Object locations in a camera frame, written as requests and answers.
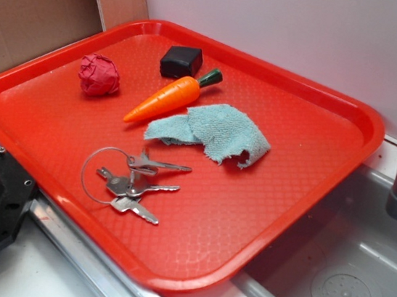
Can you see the bottom silver key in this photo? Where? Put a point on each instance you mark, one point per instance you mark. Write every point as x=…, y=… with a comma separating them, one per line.
x=124, y=204

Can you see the silver key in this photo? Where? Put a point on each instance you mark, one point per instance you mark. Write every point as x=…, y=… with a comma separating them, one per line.
x=124, y=204
x=141, y=163
x=133, y=186

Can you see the grey toy sink basin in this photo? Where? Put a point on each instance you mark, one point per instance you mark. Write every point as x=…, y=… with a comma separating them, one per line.
x=345, y=246

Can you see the black rectangular block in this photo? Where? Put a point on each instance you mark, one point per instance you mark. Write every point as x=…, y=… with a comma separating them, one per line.
x=180, y=61

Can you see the middle silver key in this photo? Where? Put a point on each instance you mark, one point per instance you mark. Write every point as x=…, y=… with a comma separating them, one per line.
x=133, y=186

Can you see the top silver key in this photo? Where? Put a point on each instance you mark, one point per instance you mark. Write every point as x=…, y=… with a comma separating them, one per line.
x=141, y=163

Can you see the red plastic tray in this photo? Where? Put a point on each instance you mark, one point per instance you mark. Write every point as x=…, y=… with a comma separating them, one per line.
x=222, y=216

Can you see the light blue cloth rag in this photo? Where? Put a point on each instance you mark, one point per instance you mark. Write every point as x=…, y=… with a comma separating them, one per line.
x=224, y=132

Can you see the crumpled red paper ball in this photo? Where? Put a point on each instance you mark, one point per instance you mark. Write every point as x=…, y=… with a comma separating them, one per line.
x=98, y=75

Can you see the orange toy carrot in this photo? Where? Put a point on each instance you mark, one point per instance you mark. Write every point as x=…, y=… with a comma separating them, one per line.
x=173, y=96

